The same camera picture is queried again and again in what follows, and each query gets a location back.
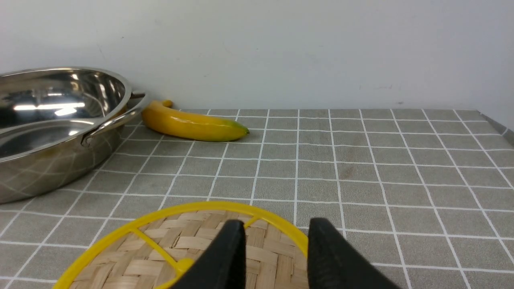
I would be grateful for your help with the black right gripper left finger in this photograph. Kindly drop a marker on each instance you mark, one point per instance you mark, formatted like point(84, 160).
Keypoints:
point(222, 265)

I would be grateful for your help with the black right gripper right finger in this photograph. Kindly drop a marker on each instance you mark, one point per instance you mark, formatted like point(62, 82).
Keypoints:
point(332, 263)

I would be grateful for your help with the yellow bamboo steamer lid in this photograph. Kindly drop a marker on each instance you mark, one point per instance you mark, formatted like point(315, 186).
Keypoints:
point(154, 251)

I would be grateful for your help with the stainless steel pot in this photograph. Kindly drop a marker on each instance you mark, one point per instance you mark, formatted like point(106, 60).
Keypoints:
point(59, 123)

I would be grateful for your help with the yellow banana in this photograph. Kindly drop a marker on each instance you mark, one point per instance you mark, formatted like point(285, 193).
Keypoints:
point(161, 117)

